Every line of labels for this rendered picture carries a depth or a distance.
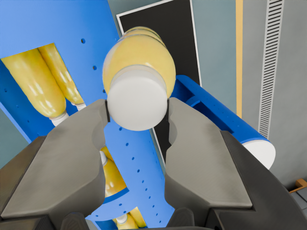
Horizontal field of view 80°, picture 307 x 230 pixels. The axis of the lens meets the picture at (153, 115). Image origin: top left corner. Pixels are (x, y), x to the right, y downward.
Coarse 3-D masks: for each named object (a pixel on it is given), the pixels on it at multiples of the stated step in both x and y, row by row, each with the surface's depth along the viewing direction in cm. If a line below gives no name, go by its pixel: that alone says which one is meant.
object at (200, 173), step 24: (168, 120) 12; (192, 120) 10; (192, 144) 8; (216, 144) 8; (168, 168) 7; (192, 168) 7; (216, 168) 7; (168, 192) 7; (192, 192) 6; (216, 192) 6; (240, 192) 6
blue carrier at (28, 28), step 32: (0, 0) 21; (32, 0) 23; (64, 0) 25; (96, 0) 29; (0, 32) 23; (32, 32) 24; (64, 32) 26; (96, 32) 29; (0, 64) 41; (96, 64) 30; (0, 96) 39; (96, 96) 31; (32, 128) 46; (128, 160) 40; (128, 192) 43; (160, 192) 54; (96, 224) 65; (160, 224) 56
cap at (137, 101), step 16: (128, 80) 11; (144, 80) 11; (112, 96) 11; (128, 96) 11; (144, 96) 11; (160, 96) 11; (112, 112) 12; (128, 112) 12; (144, 112) 12; (160, 112) 12; (128, 128) 12; (144, 128) 12
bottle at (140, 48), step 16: (128, 32) 20; (144, 32) 19; (112, 48) 15; (128, 48) 14; (144, 48) 14; (160, 48) 15; (112, 64) 14; (128, 64) 13; (144, 64) 13; (160, 64) 14; (112, 80) 13; (160, 80) 13
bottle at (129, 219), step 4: (128, 216) 70; (128, 220) 69; (132, 220) 70; (120, 224) 68; (124, 224) 68; (128, 224) 68; (132, 224) 70; (136, 224) 73; (120, 228) 68; (124, 228) 68; (128, 228) 68; (132, 228) 69; (136, 228) 72
